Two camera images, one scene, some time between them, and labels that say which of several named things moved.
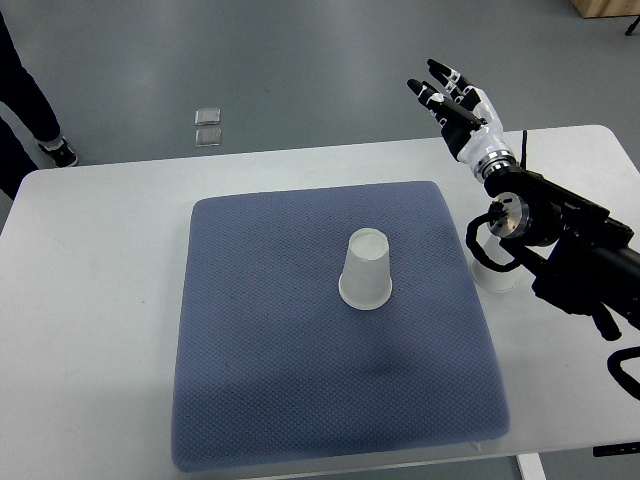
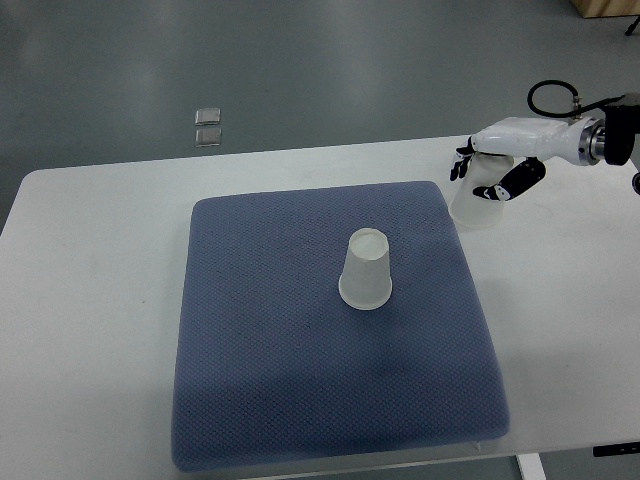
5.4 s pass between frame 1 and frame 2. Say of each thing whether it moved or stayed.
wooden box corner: stayed
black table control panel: stayed
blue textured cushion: stayed
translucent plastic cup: moved
